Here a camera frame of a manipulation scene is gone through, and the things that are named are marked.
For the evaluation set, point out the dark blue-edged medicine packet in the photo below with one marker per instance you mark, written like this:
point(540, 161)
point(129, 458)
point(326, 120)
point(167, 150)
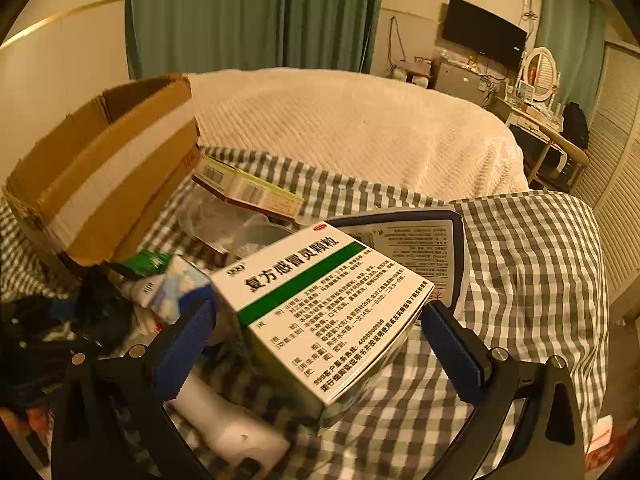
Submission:
point(425, 250)

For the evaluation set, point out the cream textured blanket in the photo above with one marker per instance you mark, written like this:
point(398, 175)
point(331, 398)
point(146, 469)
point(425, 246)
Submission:
point(350, 130)

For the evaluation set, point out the white floor appliance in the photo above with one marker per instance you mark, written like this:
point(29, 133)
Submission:
point(419, 81)

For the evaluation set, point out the black backpack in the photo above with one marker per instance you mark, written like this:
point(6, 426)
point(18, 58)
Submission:
point(575, 125)

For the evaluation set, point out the brown cardboard box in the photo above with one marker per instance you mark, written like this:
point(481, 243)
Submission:
point(100, 185)

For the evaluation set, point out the white orange paper bag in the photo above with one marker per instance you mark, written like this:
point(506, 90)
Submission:
point(600, 445)

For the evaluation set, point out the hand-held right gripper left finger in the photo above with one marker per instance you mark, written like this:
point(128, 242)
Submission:
point(185, 345)

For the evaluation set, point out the small green packet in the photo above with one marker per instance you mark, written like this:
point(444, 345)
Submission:
point(150, 262)

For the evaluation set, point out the white green-striped medicine box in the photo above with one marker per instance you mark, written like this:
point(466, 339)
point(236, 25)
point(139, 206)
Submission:
point(310, 310)

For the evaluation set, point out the white oval vanity mirror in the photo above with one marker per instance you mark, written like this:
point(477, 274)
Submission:
point(542, 72)

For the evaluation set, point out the white dressing table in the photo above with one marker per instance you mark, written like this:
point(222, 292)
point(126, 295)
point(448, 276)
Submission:
point(525, 112)

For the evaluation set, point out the white louvred wardrobe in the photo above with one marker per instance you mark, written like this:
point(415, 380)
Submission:
point(615, 160)

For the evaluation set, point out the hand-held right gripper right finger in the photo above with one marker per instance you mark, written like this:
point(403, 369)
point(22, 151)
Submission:
point(452, 355)

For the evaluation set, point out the grey white checked cloth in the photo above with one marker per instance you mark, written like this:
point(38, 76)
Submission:
point(525, 280)

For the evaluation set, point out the small yellow medicine box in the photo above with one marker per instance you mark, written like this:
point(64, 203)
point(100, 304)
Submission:
point(250, 190)

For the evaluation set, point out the wooden chair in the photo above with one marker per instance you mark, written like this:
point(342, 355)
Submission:
point(555, 147)

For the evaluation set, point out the small grey fridge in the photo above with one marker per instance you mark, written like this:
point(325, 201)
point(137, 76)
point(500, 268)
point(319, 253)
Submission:
point(460, 82)

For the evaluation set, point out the black wall television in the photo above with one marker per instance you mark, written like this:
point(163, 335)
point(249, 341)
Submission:
point(482, 30)

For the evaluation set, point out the green curtain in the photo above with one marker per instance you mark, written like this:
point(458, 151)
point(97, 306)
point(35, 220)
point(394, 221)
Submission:
point(250, 15)
point(570, 35)

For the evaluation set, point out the blue white tissue pack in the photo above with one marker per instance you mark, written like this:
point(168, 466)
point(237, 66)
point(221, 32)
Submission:
point(175, 290)

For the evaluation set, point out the clear plastic bag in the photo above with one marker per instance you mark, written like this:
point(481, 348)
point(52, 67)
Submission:
point(210, 220)

